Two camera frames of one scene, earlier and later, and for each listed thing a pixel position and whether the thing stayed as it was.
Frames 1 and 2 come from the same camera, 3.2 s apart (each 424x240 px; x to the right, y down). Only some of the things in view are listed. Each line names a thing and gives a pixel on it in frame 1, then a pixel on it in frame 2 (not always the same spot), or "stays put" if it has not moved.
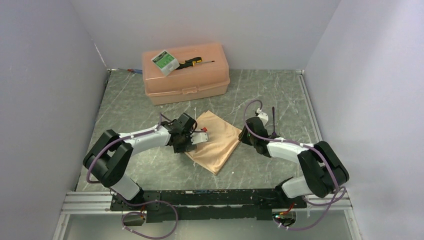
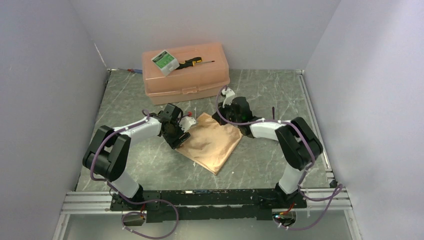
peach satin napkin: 223,139 stays put
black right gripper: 242,136 → 216,117
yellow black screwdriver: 191,62 stays put
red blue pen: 132,70 stays put
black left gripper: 188,146 → 175,142
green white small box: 166,61 stays put
